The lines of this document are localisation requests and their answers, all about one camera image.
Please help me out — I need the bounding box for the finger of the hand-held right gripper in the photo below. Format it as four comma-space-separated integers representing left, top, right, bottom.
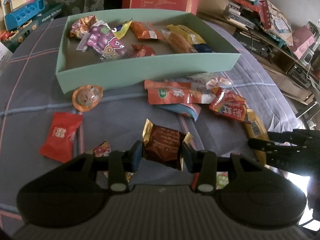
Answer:
267, 129, 320, 146
247, 137, 311, 173

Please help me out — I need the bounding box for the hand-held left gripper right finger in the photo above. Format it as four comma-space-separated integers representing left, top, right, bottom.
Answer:
182, 142, 269, 193

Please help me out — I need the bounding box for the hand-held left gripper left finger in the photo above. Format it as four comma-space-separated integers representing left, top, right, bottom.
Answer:
60, 140, 143, 195

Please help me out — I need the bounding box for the golden yellow bar packet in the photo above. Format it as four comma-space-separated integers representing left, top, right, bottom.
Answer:
244, 109, 272, 167

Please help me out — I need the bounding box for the brown gold snack packet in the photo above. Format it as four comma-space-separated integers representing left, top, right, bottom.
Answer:
141, 119, 194, 172

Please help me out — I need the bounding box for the red gold colourful packet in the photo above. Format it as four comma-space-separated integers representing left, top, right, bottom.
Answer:
86, 140, 138, 183

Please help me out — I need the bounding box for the green fruit snack packet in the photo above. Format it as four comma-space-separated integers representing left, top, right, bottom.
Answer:
192, 171, 230, 189

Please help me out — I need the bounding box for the red rainbow candy packet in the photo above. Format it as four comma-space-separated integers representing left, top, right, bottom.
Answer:
209, 87, 250, 123

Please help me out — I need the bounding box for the light blue pink packet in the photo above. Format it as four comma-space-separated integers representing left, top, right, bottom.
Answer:
160, 102, 202, 122

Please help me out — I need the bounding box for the long orange snack packet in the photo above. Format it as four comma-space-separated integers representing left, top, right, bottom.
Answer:
144, 79, 217, 105

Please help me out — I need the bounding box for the white pink patterned packet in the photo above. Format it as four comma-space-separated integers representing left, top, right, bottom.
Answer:
205, 77, 233, 89

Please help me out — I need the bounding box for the orange jelly cup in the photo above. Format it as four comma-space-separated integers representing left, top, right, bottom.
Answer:
72, 85, 103, 112

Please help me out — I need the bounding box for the plain red snack packet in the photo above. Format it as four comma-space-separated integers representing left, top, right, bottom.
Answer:
39, 112, 83, 164

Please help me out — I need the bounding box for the green cardboard box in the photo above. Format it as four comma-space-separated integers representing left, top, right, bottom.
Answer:
55, 8, 242, 98

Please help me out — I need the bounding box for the dark red snack packet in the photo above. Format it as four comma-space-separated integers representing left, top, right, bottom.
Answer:
131, 44, 157, 58

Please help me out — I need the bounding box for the blue white cracker packet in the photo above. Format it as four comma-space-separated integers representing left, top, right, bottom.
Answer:
192, 44, 213, 53

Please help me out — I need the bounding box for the clear cake packet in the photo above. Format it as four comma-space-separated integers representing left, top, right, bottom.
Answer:
161, 29, 198, 54

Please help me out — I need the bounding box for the purple grape snack packet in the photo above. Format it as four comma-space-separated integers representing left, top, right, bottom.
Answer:
76, 21, 133, 60

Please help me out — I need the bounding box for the orange grey striped packet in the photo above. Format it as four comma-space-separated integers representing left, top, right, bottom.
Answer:
130, 21, 165, 40

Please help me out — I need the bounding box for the yellow blue snack packet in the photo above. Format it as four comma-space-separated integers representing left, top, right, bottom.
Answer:
111, 19, 133, 40

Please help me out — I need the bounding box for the orange yellow colourful packet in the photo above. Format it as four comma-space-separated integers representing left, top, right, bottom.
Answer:
69, 15, 99, 39

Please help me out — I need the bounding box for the wooden low shelf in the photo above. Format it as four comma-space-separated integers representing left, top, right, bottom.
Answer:
197, 12, 320, 105

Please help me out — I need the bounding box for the pink box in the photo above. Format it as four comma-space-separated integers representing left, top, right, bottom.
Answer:
291, 25, 317, 58

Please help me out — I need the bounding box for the colourful picture book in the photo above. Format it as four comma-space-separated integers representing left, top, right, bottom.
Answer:
260, 0, 293, 48

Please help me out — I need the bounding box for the dark green toy box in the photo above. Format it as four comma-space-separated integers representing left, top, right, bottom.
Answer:
5, 4, 65, 53

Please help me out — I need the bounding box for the white instruction sheet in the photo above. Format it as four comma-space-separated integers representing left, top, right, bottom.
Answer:
0, 41, 13, 73

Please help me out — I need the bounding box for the blue toy sink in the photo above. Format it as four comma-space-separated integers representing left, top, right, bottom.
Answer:
4, 0, 47, 29

